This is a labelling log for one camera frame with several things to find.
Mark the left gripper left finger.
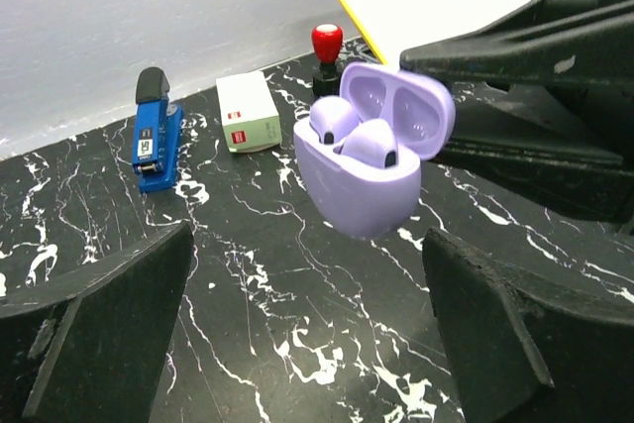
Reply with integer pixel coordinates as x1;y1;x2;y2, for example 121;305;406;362
1;222;193;422

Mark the blue black tool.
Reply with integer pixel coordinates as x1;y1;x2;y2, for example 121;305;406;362
132;66;184;193

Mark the white rectangular box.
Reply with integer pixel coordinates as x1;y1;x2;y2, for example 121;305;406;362
216;70;282;154

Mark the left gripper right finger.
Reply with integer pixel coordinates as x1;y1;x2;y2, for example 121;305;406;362
422;228;633;422

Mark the purple round earbud case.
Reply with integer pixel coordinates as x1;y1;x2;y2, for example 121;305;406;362
293;62;456;239

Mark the red emergency button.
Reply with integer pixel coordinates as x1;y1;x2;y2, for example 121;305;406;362
311;24;343;98

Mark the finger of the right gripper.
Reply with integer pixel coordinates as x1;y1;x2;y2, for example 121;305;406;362
437;83;633;223
400;0;633;86

